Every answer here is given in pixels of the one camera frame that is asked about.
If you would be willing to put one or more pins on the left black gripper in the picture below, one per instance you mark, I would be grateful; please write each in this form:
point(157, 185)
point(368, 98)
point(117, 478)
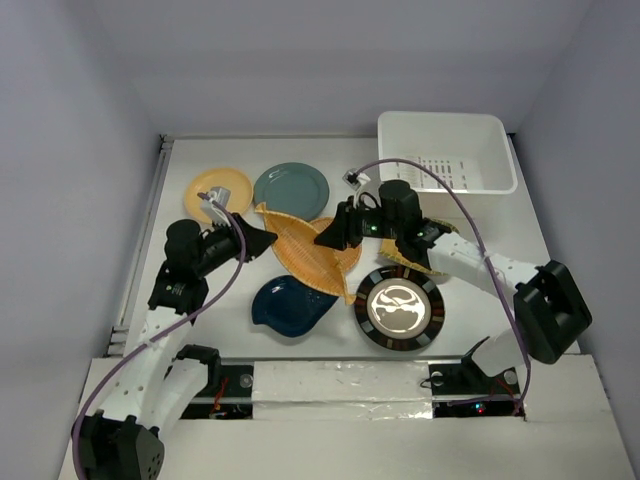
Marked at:
point(256, 240)

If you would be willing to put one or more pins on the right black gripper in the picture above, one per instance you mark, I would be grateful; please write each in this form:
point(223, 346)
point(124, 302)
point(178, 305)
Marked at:
point(343, 227)

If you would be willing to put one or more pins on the round woven orange basket plate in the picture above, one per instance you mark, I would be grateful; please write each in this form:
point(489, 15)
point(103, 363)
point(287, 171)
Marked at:
point(347, 258)

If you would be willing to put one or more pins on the orange woven boat-shaped basket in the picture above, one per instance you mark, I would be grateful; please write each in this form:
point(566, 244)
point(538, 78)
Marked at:
point(313, 265)

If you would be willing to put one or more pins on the dark blue leaf-shaped plate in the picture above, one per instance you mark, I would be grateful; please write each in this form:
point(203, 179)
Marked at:
point(289, 307)

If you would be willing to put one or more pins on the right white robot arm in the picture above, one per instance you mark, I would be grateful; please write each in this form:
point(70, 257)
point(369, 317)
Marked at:
point(545, 309)

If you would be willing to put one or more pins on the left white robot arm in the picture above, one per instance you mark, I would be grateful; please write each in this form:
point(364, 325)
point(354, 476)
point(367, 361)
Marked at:
point(120, 430)

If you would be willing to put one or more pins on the white plastic bin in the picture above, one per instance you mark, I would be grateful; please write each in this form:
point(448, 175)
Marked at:
point(469, 152)

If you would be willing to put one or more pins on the yellow round plate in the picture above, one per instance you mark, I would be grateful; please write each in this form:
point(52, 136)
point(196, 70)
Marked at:
point(229, 187)

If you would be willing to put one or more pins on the yellow woven bamboo tray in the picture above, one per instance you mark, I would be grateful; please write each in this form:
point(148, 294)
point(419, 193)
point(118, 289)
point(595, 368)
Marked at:
point(395, 252)

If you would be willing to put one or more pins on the teal round plate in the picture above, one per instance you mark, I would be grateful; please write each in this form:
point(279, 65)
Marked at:
point(293, 188)

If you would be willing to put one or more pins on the dark round patterned plate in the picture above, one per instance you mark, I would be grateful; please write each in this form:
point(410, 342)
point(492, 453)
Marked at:
point(399, 309)

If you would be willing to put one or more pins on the silver foil taped panel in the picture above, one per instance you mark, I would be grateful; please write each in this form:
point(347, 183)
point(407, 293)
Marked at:
point(340, 390)

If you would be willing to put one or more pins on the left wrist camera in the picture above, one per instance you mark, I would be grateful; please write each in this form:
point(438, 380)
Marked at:
point(214, 202)

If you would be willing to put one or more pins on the aluminium frame rail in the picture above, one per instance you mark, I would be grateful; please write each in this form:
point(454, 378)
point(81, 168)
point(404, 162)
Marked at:
point(120, 329)

